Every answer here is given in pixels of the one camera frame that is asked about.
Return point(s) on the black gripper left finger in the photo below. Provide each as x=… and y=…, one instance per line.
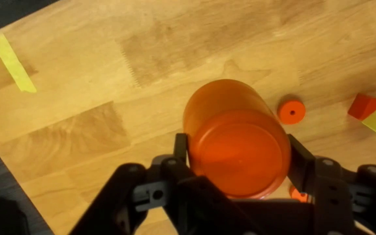
x=176, y=203

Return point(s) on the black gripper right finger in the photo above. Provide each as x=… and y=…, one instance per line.
x=349, y=200

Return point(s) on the orange plastic cup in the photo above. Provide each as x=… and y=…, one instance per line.
x=236, y=138

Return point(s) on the red and yellow block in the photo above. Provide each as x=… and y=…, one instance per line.
x=372, y=111

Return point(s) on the yellow tape strip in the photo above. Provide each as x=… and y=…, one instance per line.
x=14, y=65

